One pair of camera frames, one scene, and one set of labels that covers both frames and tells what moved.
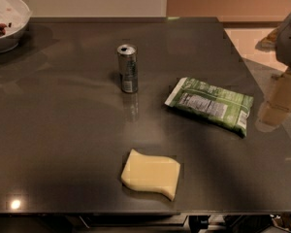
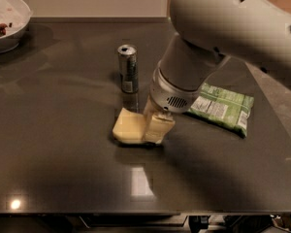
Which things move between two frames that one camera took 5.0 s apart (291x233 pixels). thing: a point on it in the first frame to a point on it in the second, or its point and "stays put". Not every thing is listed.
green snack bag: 228,108 stays put
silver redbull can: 128,64 stays put
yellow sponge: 150,173 to 129,126
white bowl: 15,14 stays put
